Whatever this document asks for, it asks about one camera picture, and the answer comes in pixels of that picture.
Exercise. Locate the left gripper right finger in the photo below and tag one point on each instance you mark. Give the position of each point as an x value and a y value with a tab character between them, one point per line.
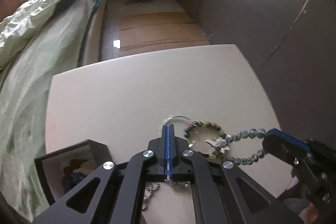
180	159

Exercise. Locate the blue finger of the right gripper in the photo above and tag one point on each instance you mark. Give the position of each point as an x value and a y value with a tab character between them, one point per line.
284	147

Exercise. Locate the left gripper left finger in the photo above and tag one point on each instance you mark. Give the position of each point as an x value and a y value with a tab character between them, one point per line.
159	146

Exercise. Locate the silver ring bangle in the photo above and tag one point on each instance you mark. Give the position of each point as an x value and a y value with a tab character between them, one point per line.
177	118

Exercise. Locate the black jewelry box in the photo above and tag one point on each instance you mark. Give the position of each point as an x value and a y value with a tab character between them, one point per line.
61	170

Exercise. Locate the flattened cardboard sheets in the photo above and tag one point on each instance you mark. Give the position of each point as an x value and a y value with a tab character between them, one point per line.
156	29

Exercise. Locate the green bed sheet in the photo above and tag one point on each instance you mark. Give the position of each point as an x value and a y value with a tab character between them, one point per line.
54	49

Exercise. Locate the light green duvet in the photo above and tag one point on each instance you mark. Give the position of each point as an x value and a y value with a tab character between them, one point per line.
19	28

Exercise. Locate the black garment on bed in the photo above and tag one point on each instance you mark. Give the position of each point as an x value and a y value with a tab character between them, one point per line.
64	5

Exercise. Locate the beige bed frame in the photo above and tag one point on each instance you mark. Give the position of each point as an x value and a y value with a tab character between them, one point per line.
90	48

